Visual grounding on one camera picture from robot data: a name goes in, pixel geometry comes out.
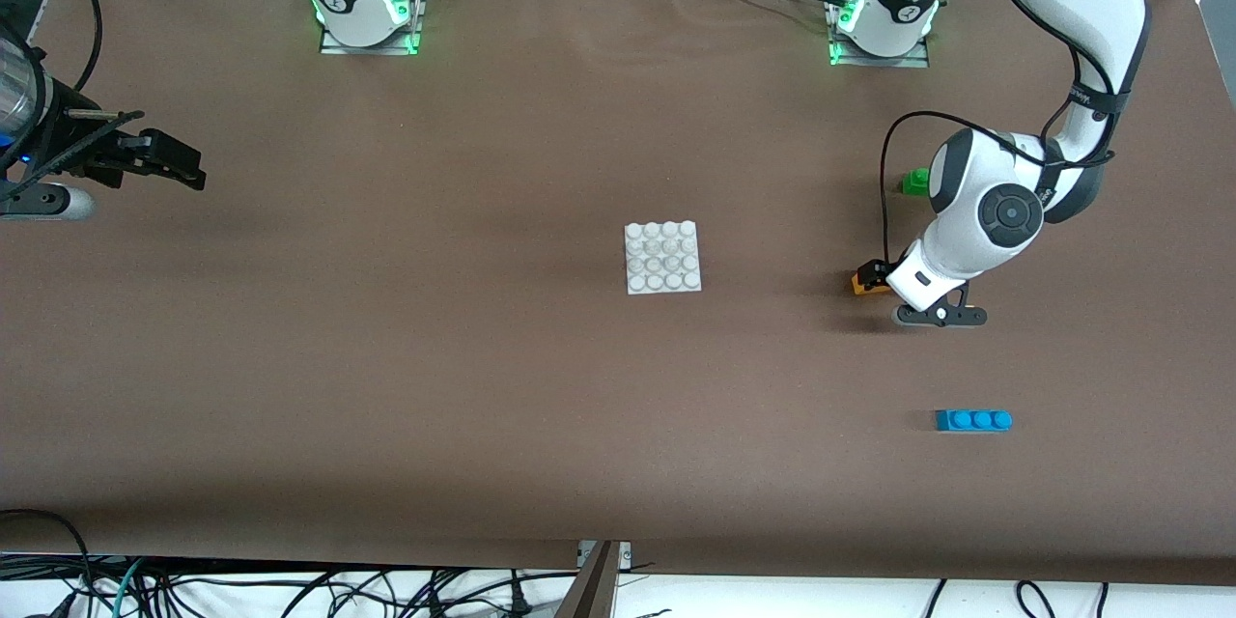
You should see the blue three-stud block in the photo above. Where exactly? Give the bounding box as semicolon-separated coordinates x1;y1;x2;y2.
935;408;1014;434

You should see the black looped floor cable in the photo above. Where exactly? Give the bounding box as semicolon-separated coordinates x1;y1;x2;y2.
0;508;95;618

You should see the brown table cover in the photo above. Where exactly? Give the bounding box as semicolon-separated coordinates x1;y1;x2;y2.
0;0;1236;588

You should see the white studded base plate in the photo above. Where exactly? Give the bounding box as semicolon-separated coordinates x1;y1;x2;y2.
624;220;703;295

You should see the dark brown metal bar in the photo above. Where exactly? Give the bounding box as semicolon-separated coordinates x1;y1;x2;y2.
555;541;620;618

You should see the silver metal bracket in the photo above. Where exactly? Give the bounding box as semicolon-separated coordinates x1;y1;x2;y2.
576;540;633;569

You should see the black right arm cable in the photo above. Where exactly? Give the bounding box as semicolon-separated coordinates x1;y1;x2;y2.
75;0;103;96

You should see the teal floor cable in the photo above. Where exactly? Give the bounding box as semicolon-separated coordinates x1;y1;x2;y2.
111;557;148;618

